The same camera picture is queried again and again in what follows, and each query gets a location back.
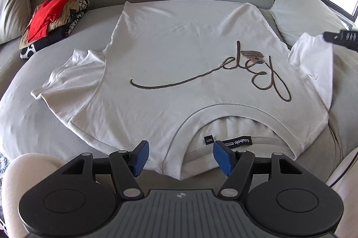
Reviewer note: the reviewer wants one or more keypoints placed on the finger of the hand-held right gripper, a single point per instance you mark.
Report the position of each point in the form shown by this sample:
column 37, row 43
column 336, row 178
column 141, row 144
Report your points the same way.
column 339, row 37

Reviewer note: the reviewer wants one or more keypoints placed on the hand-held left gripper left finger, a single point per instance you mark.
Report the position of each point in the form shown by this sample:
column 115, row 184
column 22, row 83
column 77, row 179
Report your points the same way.
column 141, row 157

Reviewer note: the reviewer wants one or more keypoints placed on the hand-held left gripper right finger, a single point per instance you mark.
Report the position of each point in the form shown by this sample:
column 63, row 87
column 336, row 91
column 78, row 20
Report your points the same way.
column 222, row 157

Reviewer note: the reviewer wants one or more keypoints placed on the white t-shirt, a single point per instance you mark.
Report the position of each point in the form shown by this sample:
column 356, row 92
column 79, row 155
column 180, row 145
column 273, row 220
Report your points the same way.
column 167, row 45

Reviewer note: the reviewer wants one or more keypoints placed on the light grey pillow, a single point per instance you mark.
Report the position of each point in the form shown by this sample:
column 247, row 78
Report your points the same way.
column 302, row 14

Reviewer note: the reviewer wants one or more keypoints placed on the person's left leg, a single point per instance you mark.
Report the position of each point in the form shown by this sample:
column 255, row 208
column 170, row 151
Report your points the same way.
column 25, row 171

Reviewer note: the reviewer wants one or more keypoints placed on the black and white patterned garment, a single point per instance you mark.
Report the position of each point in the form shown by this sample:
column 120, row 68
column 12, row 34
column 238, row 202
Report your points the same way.
column 75, row 18

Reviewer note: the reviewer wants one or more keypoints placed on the tan garment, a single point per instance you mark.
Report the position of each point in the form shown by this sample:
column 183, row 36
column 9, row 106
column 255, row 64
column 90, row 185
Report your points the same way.
column 60, row 23

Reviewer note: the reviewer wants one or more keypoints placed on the red garment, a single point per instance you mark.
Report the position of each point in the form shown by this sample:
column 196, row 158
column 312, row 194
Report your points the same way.
column 53, row 11

